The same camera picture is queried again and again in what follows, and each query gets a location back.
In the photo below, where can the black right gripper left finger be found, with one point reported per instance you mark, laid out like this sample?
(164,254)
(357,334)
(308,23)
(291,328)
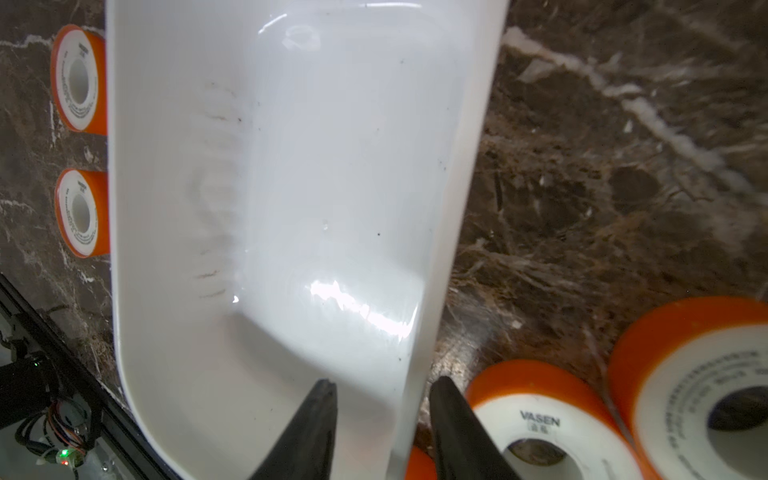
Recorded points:
(305,449)

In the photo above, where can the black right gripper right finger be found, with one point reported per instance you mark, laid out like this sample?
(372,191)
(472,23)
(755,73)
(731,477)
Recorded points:
(462,447)

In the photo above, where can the orange white tape roll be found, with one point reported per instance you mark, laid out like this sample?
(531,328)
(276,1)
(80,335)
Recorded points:
(669,371)
(519,400)
(82,212)
(420,466)
(78,77)

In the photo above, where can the white plastic storage box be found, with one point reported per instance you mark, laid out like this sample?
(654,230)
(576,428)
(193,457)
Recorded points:
(287,183)

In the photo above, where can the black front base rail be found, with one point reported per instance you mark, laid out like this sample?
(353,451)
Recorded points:
(108,419)

